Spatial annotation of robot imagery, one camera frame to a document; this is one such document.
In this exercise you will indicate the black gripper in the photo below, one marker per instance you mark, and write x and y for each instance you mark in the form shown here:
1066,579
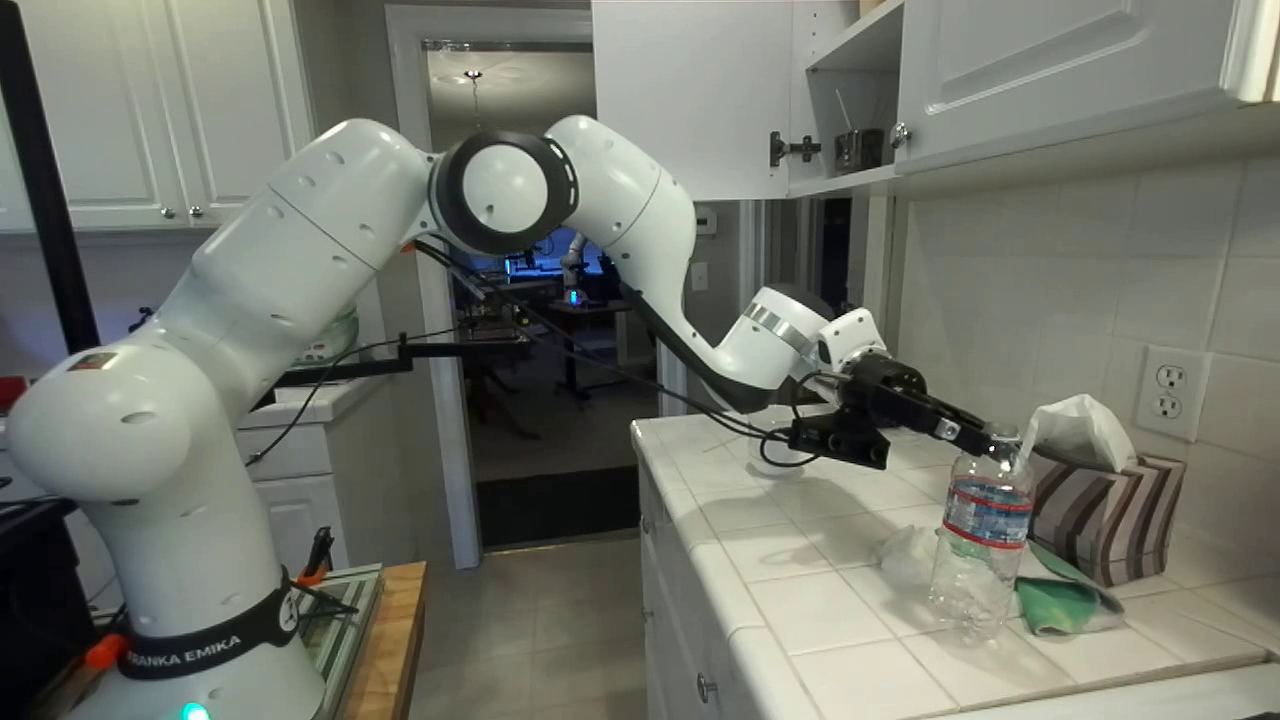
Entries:
886,388

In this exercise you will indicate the clear plastic water bottle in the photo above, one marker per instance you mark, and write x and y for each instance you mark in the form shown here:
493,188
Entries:
987,521

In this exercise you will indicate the white cabinet door with knob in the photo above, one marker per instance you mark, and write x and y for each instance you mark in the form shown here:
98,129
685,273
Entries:
694,95
1066,67

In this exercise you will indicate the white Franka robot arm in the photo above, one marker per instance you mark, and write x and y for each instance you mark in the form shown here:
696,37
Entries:
266,307

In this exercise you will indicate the white base cabinet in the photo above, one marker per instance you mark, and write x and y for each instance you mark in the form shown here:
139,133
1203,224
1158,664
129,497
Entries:
667,625

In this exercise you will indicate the white side counter cabinet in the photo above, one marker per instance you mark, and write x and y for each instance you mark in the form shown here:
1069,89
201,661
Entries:
335,466

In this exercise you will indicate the white facial tissue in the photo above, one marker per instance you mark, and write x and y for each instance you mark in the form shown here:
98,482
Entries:
1083,433

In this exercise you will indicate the striped fabric tissue box cover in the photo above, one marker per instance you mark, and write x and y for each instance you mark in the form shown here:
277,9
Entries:
1114,521

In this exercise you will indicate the green and white cloth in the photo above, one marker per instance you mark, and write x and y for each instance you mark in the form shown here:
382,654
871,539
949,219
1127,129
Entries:
1060,602

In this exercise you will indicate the dark dining table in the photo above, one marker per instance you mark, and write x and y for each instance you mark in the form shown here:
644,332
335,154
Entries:
587,313

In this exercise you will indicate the black floor mat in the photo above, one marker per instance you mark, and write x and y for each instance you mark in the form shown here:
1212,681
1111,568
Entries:
560,504

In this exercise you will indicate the dark blue window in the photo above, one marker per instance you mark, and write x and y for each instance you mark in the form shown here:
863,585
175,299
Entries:
560,256

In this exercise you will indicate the white doorway trim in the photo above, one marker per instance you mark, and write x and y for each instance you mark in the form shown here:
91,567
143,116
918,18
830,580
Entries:
447,466

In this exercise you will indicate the wooden table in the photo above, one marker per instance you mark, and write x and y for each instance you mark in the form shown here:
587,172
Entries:
395,654

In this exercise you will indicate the red and black clamp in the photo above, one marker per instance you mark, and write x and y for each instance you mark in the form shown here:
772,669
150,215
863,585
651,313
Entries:
316,552

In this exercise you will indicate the black box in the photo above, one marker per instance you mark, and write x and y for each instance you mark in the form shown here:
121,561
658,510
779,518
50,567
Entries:
35,602

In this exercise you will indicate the black pole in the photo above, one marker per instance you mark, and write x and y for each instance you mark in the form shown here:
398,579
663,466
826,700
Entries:
45,172

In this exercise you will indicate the small red object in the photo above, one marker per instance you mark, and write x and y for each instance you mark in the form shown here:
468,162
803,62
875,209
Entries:
8,395

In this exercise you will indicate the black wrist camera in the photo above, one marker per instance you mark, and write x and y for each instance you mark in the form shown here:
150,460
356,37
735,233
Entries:
840,438

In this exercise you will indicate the white wall outlet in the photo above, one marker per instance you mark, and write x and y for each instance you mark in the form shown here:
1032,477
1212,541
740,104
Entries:
1174,395

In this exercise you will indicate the white wall cabinet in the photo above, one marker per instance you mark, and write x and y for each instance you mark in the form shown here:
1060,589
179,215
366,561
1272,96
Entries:
1066,145

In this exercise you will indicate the white light switch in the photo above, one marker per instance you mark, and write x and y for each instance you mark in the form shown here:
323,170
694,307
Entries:
696,273

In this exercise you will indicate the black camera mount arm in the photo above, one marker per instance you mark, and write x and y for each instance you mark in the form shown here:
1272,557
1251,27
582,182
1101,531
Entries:
400,355

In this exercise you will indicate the metal base plate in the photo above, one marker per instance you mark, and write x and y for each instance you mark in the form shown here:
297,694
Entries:
340,640

